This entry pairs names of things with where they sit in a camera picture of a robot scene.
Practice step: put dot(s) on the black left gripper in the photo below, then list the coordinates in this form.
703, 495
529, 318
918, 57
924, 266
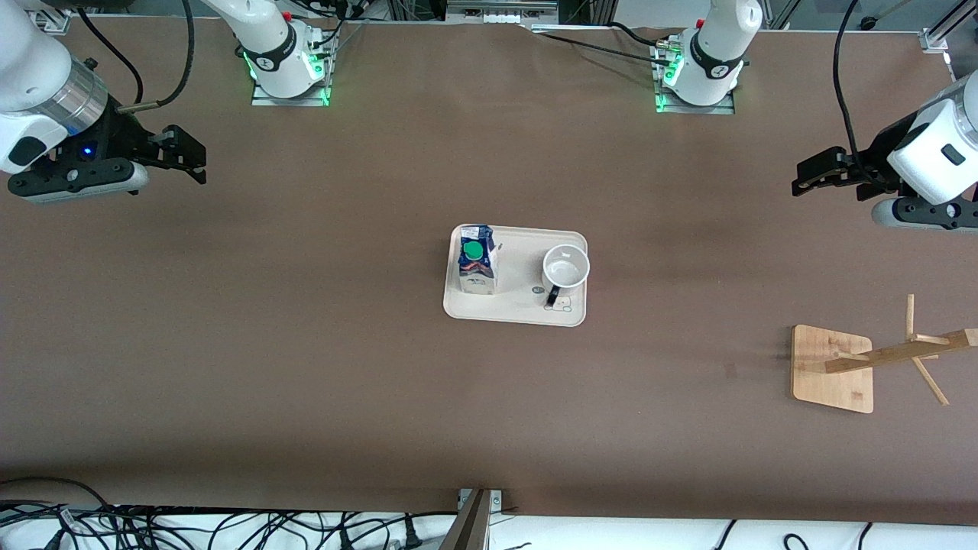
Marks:
873, 156

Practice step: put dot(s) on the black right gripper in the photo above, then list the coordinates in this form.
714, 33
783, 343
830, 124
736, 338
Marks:
122, 137

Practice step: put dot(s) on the white smiley face cup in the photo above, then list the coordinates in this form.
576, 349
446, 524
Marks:
565, 267

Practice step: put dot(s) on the blue white milk carton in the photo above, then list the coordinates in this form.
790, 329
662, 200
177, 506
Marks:
477, 267

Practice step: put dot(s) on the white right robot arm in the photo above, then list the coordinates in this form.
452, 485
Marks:
30, 61

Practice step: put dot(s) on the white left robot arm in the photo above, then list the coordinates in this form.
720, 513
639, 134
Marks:
943, 145

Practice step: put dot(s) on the wooden cup rack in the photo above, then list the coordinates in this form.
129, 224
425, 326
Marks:
829, 374

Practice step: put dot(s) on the cream rabbit print tray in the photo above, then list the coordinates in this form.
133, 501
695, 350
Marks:
519, 298

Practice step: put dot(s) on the white board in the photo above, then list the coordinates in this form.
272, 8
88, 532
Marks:
611, 535

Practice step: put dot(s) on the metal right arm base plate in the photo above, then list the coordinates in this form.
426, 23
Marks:
290, 101

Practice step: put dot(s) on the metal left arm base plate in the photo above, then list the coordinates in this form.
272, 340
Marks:
695, 109

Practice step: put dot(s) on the aluminium frame profile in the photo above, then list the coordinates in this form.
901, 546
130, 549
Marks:
936, 38

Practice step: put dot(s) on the grey metal rail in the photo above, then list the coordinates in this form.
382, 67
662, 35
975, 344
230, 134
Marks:
500, 9

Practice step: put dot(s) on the small metal bracket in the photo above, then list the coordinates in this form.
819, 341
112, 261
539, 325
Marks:
497, 500

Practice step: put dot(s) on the grey metal post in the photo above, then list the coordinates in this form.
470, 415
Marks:
467, 527

